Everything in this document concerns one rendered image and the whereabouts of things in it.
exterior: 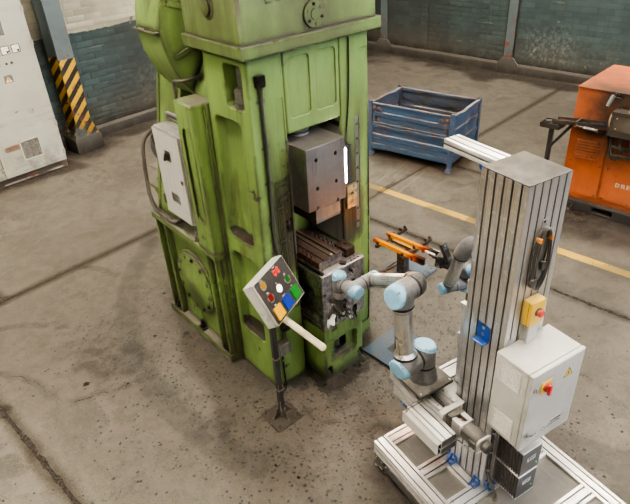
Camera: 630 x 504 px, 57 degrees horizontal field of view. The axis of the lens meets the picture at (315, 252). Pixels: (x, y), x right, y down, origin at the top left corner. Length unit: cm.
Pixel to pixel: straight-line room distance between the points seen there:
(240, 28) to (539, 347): 205
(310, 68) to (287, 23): 32
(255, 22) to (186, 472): 265
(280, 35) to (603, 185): 420
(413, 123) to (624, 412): 421
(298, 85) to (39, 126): 533
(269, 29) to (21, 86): 531
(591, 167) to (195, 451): 463
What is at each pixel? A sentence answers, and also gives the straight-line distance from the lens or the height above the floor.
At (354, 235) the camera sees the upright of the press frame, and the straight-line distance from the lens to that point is 409.
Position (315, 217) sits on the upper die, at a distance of 356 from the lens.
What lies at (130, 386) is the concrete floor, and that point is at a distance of 458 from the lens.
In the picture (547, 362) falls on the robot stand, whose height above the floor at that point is 123.
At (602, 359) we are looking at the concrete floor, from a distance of 480.
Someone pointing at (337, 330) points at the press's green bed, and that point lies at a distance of 408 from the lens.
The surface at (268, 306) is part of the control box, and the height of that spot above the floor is 107.
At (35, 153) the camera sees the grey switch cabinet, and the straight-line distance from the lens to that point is 831.
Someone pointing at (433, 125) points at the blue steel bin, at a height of 55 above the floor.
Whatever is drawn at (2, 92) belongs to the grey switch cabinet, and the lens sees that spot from 804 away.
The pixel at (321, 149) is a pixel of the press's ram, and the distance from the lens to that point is 341.
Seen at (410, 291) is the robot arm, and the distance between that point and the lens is 272.
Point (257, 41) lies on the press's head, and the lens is 313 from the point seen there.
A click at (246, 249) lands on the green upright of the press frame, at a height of 108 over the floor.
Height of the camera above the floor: 304
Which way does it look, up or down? 32 degrees down
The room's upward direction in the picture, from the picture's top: 3 degrees counter-clockwise
